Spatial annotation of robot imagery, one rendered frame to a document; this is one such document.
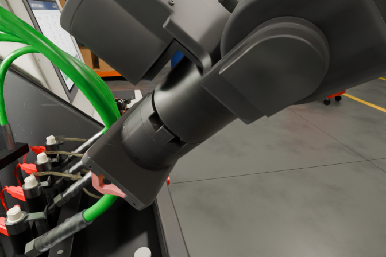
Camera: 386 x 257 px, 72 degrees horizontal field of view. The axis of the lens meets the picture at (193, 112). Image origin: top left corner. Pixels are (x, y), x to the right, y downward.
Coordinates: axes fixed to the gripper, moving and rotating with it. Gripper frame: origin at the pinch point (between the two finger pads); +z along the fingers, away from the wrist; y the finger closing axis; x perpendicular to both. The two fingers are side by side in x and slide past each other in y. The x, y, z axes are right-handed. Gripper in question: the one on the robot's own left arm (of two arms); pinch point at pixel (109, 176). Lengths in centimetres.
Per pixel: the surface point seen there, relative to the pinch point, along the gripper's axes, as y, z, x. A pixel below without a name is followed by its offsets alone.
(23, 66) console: -24.1, 30.0, -29.9
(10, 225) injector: 4.7, 18.4, -4.7
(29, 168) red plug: -7.9, 31.8, -10.9
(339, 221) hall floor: -122, 64, 149
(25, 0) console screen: -39, 28, -45
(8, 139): -10.7, 33.6, -18.7
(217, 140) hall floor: -209, 158, 81
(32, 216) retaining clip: 2.3, 18.1, -3.3
